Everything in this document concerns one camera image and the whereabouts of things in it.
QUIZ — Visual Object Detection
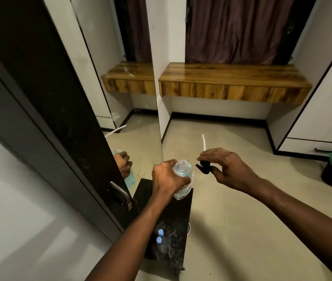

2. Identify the white wardrobe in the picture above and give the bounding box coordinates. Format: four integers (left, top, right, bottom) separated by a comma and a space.
277, 28, 332, 158

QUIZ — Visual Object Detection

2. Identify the black door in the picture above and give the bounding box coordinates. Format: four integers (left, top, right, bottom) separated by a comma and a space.
0, 0, 139, 243

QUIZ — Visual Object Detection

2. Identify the person's right forearm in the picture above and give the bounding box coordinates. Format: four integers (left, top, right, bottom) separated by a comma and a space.
251, 178, 332, 281

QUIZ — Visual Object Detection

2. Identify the black pump with white tube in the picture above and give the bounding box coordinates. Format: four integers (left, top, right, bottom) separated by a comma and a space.
195, 134, 212, 175

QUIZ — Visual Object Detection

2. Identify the silver door handle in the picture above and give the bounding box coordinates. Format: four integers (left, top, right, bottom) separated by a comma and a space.
109, 181, 134, 212

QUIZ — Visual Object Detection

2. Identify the person's left hand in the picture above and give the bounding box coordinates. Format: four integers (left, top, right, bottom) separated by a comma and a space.
151, 159, 192, 199

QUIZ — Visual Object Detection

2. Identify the clear plastic bottle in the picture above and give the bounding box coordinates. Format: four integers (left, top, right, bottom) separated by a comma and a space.
172, 160, 194, 201

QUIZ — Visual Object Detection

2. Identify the floating wooden shelf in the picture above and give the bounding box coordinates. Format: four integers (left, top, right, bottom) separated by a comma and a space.
158, 62, 313, 106

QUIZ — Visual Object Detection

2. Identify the tall wall mirror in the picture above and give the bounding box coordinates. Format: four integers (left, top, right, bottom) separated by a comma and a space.
69, 0, 164, 199

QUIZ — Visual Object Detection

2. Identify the black marble side table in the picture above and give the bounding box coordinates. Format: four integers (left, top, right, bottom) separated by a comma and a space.
132, 178, 194, 276

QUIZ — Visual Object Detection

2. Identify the person's left forearm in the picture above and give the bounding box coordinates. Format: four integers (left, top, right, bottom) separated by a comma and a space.
85, 189, 172, 281

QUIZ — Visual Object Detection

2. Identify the person's right hand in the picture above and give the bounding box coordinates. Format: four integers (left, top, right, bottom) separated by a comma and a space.
196, 147, 262, 194

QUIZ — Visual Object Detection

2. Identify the dark maroon curtain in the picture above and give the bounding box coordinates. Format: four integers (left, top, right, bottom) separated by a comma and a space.
185, 0, 296, 65

